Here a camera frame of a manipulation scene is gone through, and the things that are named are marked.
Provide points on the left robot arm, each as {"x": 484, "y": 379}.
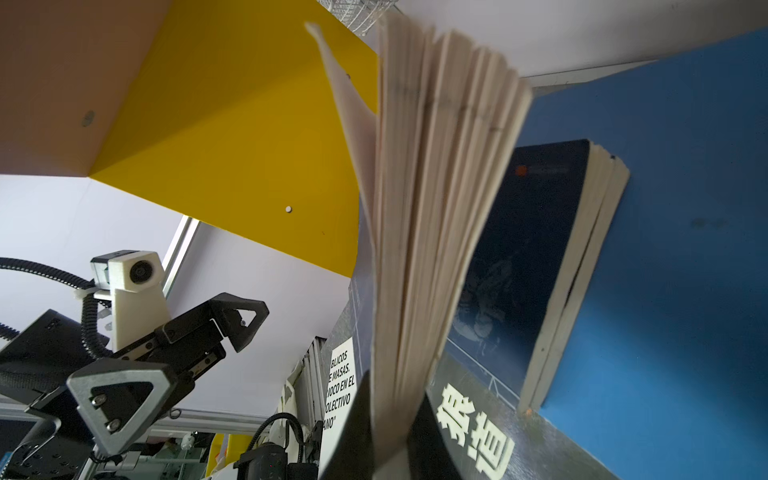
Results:
{"x": 29, "y": 290}

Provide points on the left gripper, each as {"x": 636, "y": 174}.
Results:
{"x": 100, "y": 407}

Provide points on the white wire basket behind shelf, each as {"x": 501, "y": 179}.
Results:
{"x": 359, "y": 16}

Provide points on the black wolf cover book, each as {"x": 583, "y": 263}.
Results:
{"x": 463, "y": 430}

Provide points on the blue book Sunzi label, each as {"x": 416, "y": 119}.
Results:
{"x": 528, "y": 258}

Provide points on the white book black lettering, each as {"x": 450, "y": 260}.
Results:
{"x": 325, "y": 388}

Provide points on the blue book Yijing label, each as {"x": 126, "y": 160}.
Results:
{"x": 429, "y": 162}

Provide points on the yellow bookshelf pink blue shelves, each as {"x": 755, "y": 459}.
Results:
{"x": 117, "y": 117}

